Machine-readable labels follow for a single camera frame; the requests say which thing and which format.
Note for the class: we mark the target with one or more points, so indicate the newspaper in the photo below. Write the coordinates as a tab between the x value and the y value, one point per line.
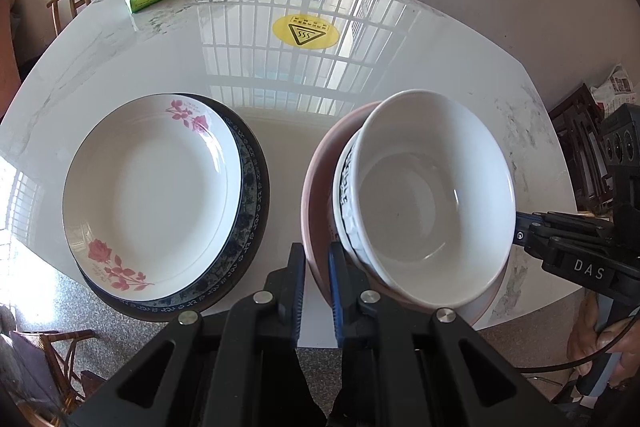
620	87

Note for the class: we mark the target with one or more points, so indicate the plain white bowl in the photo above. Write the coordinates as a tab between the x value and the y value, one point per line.
430	207

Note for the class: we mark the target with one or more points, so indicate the dark carved wooden chair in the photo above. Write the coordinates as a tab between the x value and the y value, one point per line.
580	147

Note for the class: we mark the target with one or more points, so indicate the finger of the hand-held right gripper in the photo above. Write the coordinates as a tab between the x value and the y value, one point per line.
532	242
560	222

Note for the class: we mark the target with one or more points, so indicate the person's right hand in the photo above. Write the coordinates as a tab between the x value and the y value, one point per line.
582	332

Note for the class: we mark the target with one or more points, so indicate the rattan chair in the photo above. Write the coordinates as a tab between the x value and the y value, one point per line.
55	337

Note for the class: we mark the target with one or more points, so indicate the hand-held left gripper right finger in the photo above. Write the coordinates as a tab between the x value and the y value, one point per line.
336	292

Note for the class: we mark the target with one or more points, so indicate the blue patterned plate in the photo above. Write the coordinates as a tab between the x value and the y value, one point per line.
247	227

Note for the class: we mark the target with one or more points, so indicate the white rose printed plate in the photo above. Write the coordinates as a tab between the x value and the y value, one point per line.
150	197

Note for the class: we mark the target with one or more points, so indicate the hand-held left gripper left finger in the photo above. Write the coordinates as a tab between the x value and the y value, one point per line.
298	287

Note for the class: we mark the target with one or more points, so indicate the yellow round warning sticker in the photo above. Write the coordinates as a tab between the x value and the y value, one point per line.
305	32

